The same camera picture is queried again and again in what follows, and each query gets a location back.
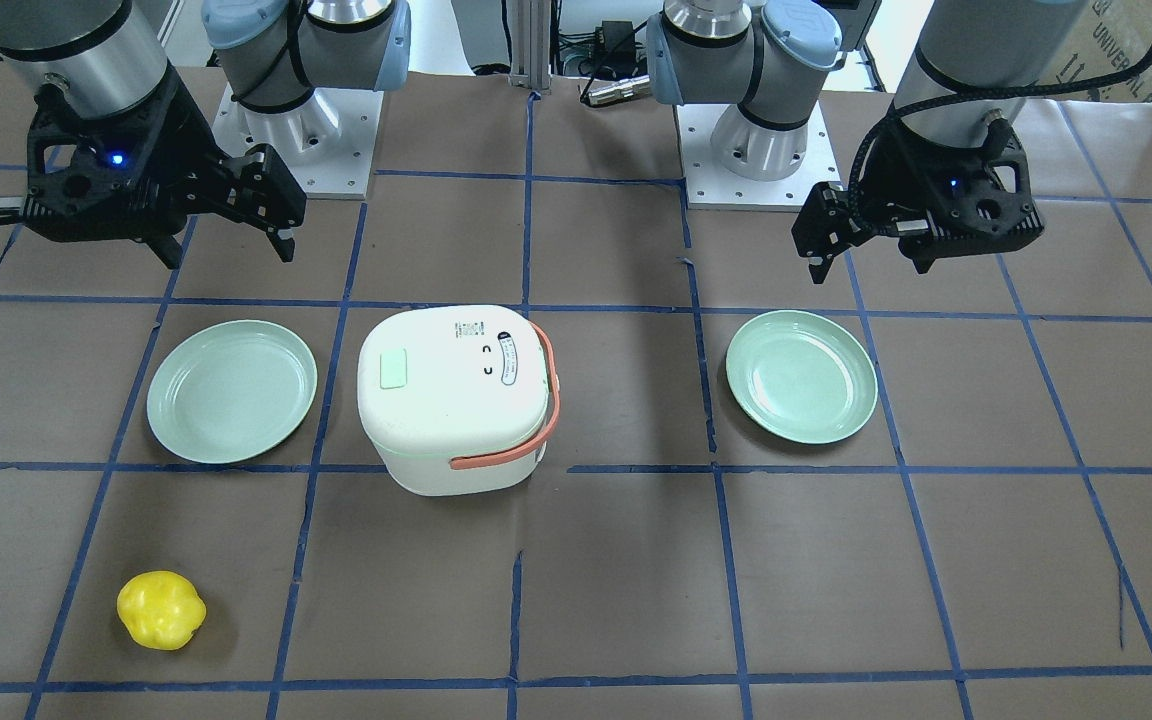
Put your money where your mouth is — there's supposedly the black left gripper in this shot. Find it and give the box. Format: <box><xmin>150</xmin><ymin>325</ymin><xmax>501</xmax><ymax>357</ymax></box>
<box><xmin>791</xmin><ymin>118</ymin><xmax>1046</xmax><ymax>285</ymax></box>

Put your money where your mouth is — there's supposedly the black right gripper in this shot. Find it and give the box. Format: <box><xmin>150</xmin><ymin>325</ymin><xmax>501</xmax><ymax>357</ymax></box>
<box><xmin>0</xmin><ymin>68</ymin><xmax>306</xmax><ymax>272</ymax></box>

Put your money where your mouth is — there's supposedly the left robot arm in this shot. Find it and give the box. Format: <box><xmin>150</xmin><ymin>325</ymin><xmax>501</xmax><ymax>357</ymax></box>
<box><xmin>645</xmin><ymin>1</ymin><xmax>1152</xmax><ymax>285</ymax></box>

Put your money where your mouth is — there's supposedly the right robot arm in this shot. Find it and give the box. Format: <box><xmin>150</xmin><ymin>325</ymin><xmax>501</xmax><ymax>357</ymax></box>
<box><xmin>0</xmin><ymin>1</ymin><xmax>411</xmax><ymax>270</ymax></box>

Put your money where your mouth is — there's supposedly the green plate far side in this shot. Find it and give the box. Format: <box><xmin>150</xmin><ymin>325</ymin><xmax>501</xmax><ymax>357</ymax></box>
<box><xmin>723</xmin><ymin>310</ymin><xmax>878</xmax><ymax>445</ymax></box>

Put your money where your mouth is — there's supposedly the green plate near pepper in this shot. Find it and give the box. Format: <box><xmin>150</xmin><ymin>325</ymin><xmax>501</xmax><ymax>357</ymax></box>
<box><xmin>146</xmin><ymin>319</ymin><xmax>317</xmax><ymax>465</ymax></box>

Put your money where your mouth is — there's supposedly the black power adapter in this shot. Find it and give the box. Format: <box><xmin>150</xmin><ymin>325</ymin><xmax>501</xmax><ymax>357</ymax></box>
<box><xmin>593</xmin><ymin>20</ymin><xmax>636</xmax><ymax>63</ymax></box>

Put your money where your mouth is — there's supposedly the yellow toy bell pepper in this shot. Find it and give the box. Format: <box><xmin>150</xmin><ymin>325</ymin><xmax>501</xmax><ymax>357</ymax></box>
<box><xmin>116</xmin><ymin>570</ymin><xmax>207</xmax><ymax>651</ymax></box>

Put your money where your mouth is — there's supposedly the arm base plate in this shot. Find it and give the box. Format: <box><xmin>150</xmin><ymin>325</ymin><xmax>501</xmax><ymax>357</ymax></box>
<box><xmin>676</xmin><ymin>104</ymin><xmax>842</xmax><ymax>211</ymax></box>
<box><xmin>212</xmin><ymin>88</ymin><xmax>387</xmax><ymax>200</ymax></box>

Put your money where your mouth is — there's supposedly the white rice cooker orange handle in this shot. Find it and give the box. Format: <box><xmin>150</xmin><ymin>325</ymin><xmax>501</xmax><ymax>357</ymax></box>
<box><xmin>357</xmin><ymin>305</ymin><xmax>561</xmax><ymax>497</ymax></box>

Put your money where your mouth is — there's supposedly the aluminium frame post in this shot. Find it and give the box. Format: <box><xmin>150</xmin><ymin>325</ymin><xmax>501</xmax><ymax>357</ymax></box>
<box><xmin>506</xmin><ymin>1</ymin><xmax>558</xmax><ymax>96</ymax></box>

